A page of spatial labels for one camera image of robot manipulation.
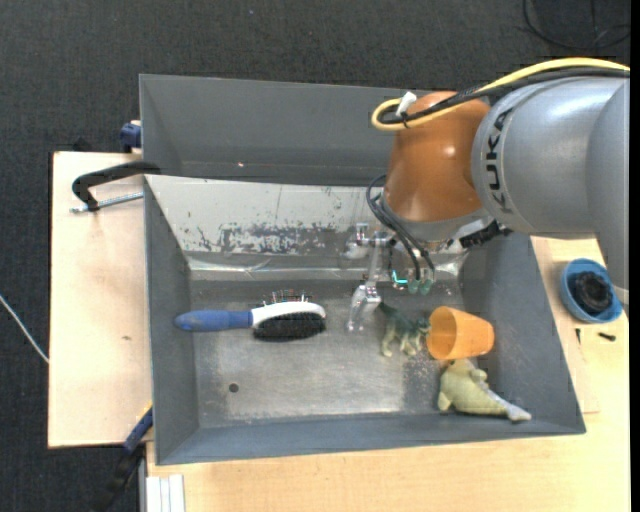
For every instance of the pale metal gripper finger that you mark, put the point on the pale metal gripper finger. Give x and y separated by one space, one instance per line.
374 299
358 310

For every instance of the dark green toy dinosaur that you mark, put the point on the dark green toy dinosaur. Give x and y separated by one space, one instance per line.
400 330

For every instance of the grey metal bin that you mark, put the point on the grey metal bin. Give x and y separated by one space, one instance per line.
310 370

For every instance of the blue and white hairbrush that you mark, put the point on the blue and white hairbrush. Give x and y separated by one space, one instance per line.
280 320

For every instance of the orange plastic cup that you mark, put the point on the orange plastic cup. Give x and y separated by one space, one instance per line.
465 335

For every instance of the pale green plush dinosaur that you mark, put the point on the pale green plush dinosaur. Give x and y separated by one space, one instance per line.
470 392

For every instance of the blue round dish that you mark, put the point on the blue round dish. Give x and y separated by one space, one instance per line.
570 295

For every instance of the black round ribbed part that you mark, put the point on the black round ribbed part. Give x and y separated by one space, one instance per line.
594 292

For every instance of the small black screw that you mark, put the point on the small black screw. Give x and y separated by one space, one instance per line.
609 336

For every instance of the black cylinder on white bracket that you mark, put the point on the black cylinder on white bracket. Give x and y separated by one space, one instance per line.
481 237

